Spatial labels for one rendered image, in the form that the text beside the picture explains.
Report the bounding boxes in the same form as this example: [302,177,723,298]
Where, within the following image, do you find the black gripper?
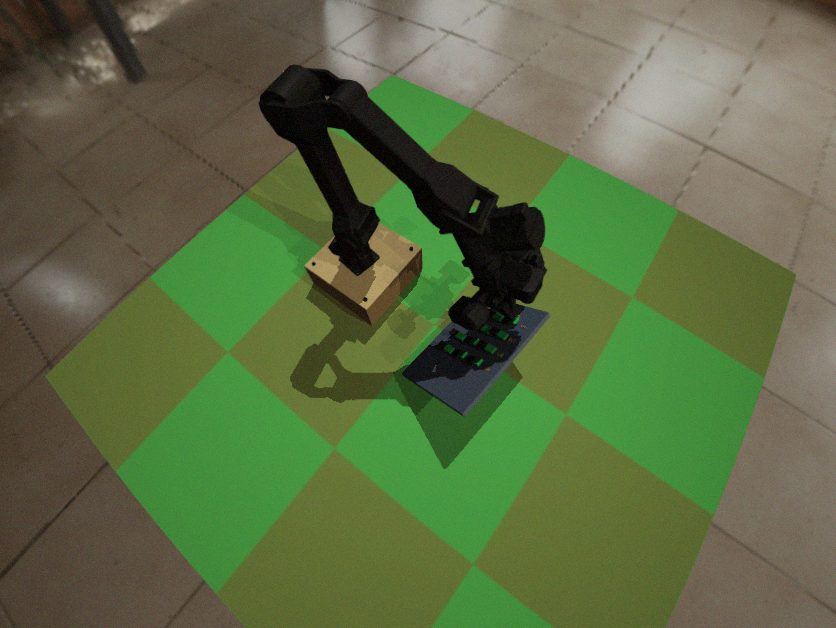
[448,249,543,331]

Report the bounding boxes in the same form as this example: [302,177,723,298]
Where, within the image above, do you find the grey switch panel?
[401,304,550,417]

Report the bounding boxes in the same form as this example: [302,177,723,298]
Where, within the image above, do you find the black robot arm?
[259,64,547,304]

